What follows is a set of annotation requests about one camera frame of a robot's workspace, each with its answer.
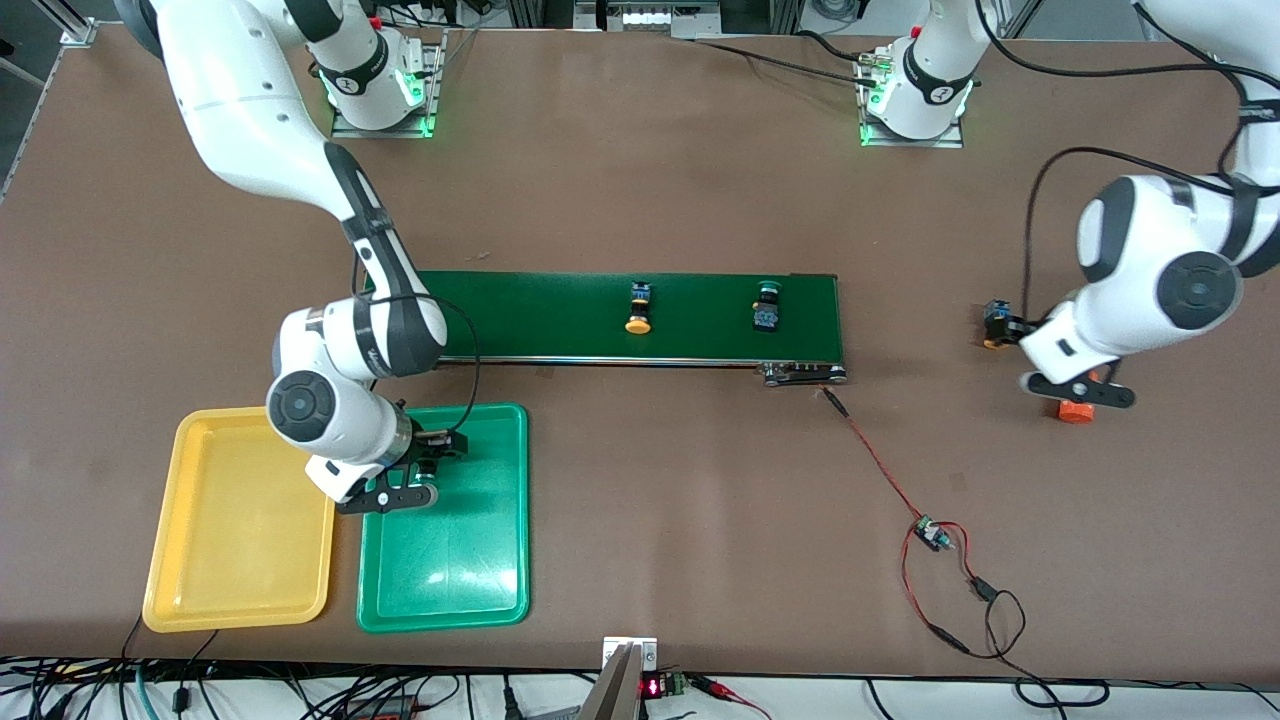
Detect orange cylinder battery cell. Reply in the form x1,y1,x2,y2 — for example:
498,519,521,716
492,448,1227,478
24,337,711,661
1058,372,1103,425

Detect green plastic tray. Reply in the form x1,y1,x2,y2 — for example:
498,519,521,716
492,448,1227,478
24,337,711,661
356,402,530,634

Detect green conveyor belt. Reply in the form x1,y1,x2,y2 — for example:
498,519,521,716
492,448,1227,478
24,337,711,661
415,270,849,387

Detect yellow plastic tray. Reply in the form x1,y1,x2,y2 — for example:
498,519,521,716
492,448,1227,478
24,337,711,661
142,405,343,634

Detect orange and black device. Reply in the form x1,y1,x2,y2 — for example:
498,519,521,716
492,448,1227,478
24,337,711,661
345,693,426,720

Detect red clip test leads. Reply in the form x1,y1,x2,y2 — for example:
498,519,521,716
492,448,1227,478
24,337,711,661
690,675,773,720

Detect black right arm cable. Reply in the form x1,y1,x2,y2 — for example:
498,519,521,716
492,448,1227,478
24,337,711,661
350,260,483,446

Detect red and black wire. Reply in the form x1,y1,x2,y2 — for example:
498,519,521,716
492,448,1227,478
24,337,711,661
820,386,1027,661

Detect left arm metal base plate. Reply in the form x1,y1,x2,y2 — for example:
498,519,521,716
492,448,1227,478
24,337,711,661
858,45,966,149

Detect black cable bundle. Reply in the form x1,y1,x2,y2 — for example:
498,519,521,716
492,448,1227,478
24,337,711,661
0,610,601,720

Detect black looped power cable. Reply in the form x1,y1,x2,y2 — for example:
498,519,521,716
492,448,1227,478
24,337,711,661
930,575,1111,709

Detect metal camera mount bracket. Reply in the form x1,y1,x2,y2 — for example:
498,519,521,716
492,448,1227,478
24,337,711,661
580,636,659,720

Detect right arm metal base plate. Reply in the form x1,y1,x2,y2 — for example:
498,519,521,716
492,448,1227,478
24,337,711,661
330,28,446,139

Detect black cable on table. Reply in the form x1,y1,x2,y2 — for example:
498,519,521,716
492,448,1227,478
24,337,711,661
688,38,886,91

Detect metal frame with light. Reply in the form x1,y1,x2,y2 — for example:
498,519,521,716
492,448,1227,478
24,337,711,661
505,0,801,41

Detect aluminium table edge rail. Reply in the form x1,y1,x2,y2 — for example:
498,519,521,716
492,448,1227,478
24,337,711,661
0,45,69,206

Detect aluminium extrusion post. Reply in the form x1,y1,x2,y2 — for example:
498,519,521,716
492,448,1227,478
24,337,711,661
58,0,101,46

